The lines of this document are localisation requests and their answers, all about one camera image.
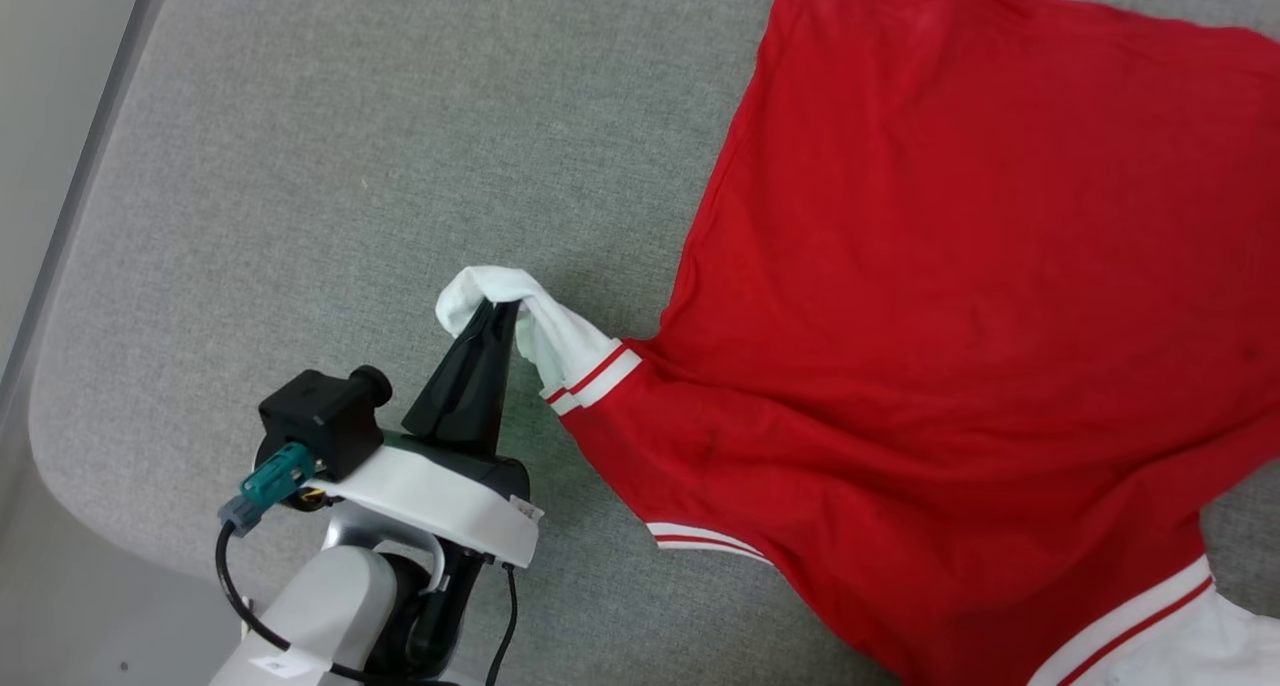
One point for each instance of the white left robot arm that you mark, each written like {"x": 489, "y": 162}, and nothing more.
{"x": 330, "y": 596}

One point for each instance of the red and white t-shirt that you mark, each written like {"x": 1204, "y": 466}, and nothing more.
{"x": 950, "y": 316}

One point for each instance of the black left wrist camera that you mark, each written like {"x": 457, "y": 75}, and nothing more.
{"x": 320, "y": 421}

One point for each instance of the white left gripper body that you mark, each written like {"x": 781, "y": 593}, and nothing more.
{"x": 450, "y": 496}

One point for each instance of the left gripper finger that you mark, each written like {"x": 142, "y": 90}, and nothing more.
{"x": 450, "y": 406}
{"x": 497, "y": 386}

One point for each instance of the grey fabric sofa seat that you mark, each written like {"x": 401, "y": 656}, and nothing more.
{"x": 350, "y": 216}

